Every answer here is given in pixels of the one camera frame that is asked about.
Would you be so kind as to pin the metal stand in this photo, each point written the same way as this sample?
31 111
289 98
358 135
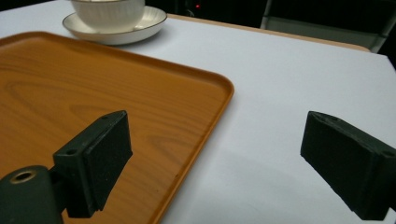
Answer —
327 28

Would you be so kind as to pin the white saucer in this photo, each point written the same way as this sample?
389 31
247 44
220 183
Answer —
124 32

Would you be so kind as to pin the wooden tray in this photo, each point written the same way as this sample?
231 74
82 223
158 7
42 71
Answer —
93 93

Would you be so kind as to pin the white cup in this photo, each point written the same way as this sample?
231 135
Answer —
109 14

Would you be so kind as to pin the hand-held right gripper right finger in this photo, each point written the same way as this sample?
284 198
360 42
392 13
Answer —
348 161

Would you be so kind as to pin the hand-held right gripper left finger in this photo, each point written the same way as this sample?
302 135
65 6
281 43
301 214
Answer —
93 165

